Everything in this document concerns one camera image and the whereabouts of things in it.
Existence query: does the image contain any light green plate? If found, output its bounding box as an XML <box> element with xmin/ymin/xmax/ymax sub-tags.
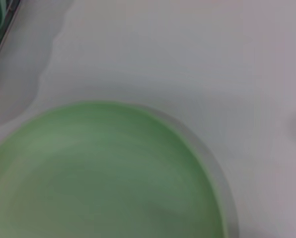
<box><xmin>0</xmin><ymin>100</ymin><xmax>230</xmax><ymax>238</ymax></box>

